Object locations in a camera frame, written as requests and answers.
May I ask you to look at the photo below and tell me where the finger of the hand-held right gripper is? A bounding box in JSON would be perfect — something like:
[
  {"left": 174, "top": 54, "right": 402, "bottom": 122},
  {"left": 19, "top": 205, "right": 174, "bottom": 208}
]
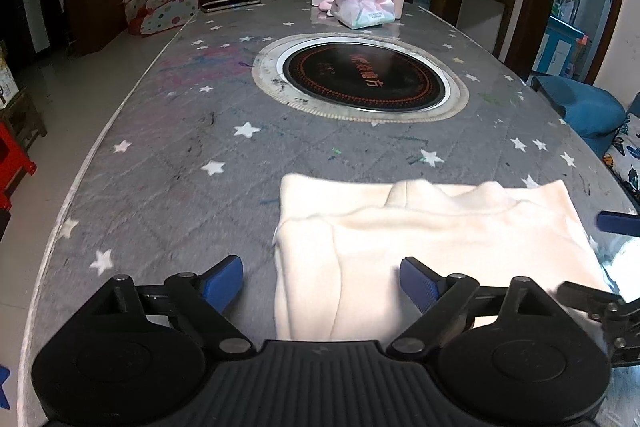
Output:
[
  {"left": 597, "top": 211, "right": 640, "bottom": 239},
  {"left": 556, "top": 281, "right": 640, "bottom": 369}
]

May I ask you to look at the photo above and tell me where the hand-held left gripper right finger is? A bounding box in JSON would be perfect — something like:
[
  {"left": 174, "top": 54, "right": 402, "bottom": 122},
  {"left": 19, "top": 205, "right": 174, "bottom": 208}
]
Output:
[{"left": 387, "top": 257, "right": 551, "bottom": 356}]

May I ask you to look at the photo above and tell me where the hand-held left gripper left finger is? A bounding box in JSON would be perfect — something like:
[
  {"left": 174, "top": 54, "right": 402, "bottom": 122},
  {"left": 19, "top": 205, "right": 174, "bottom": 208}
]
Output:
[{"left": 90, "top": 255, "right": 254, "bottom": 358}]

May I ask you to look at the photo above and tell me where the cream white garment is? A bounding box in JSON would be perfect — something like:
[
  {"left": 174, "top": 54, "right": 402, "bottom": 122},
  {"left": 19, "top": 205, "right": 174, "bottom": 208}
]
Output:
[{"left": 272, "top": 174, "right": 621, "bottom": 340}]

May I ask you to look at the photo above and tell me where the butterfly printed cushion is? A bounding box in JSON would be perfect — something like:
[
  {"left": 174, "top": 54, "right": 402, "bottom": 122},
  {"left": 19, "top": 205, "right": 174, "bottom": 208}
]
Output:
[{"left": 602, "top": 93, "right": 640, "bottom": 200}]

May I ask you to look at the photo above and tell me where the blue cushion seat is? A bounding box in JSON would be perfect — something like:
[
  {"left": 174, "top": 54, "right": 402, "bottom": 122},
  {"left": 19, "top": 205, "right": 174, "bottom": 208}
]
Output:
[{"left": 530, "top": 74, "right": 640, "bottom": 202}]

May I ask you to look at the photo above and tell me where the grey star-printed table cover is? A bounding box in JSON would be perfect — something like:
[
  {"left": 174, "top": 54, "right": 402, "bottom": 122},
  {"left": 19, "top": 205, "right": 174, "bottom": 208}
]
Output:
[{"left": 22, "top": 0, "right": 640, "bottom": 427}]

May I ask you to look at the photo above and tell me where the blue cabinet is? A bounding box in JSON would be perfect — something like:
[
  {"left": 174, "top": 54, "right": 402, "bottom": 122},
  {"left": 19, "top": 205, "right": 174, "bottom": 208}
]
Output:
[{"left": 531, "top": 14, "right": 586, "bottom": 80}]

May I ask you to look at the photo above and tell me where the round black induction cooktop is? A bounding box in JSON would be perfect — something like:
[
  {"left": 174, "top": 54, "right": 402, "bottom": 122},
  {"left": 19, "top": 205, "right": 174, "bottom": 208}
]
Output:
[{"left": 251, "top": 34, "right": 469, "bottom": 124}]

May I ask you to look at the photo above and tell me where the red plastic stool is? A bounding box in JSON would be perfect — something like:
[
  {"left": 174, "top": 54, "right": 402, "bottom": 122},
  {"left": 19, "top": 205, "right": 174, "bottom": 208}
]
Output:
[{"left": 0, "top": 122, "right": 38, "bottom": 210}]

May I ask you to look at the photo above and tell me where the blue plastic object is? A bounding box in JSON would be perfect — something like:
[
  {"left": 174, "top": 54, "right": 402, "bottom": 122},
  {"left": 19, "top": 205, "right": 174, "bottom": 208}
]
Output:
[{"left": 0, "top": 364, "right": 12, "bottom": 410}]

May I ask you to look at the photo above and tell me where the wooden stool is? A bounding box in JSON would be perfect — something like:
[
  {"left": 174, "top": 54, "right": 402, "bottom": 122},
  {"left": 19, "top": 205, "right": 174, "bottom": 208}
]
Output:
[{"left": 0, "top": 87, "right": 48, "bottom": 152}]

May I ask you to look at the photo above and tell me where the polka-dot play tent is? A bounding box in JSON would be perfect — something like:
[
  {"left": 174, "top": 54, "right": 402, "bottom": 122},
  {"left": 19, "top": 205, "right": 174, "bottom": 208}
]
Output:
[{"left": 122, "top": 0, "right": 200, "bottom": 38}]

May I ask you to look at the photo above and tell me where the dark tablet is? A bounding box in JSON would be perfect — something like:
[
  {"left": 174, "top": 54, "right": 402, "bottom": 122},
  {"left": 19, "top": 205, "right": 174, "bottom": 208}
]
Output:
[{"left": 200, "top": 0, "right": 262, "bottom": 14}]

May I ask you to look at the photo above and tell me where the pink white wipes packet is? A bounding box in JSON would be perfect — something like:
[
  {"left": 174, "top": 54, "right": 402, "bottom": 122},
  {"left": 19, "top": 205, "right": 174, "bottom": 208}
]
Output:
[{"left": 330, "top": 0, "right": 397, "bottom": 30}]

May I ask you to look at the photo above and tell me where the cardboard box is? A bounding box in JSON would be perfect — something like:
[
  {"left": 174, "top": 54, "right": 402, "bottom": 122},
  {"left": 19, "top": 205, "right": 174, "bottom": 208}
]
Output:
[{"left": 0, "top": 41, "right": 21, "bottom": 108}]

